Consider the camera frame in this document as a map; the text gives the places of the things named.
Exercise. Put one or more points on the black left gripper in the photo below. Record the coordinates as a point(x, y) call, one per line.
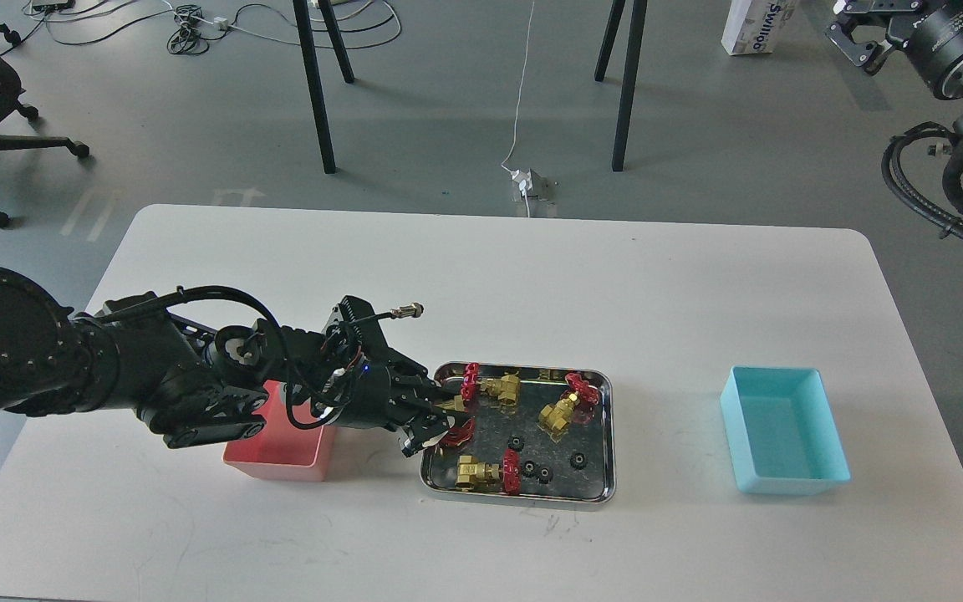
point(375, 386)

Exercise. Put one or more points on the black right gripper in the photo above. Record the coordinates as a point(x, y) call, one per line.
point(941, 38)

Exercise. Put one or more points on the brass valve red handle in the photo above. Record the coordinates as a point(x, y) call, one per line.
point(459, 412)

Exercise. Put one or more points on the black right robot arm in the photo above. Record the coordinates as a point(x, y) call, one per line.
point(860, 31)

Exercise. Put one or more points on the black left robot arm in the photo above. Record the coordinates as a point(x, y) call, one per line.
point(192, 365)

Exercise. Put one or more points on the brass valve bottom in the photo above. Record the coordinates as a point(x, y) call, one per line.
point(473, 473)

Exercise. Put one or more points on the white cardboard box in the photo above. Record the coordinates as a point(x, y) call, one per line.
point(754, 27)

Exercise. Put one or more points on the brass valve top right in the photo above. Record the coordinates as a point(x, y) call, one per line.
point(576, 403)

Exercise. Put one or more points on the pink plastic box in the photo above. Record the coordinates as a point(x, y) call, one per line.
point(281, 451)

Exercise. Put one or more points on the blue plastic box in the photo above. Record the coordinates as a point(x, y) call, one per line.
point(780, 431)

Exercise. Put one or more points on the metal tray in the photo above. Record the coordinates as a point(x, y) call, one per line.
point(539, 386)

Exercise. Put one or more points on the black stand leg right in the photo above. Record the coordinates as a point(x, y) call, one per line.
point(628, 84)

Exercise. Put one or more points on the black stand leg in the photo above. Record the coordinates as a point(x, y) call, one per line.
point(628, 84)
point(313, 79)

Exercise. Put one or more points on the white power adapter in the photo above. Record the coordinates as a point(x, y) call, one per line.
point(529, 185)

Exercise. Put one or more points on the black stand leg left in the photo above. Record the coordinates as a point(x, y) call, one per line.
point(313, 79)

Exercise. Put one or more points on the black cable bundle floor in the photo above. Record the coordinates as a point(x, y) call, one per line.
point(187, 40)

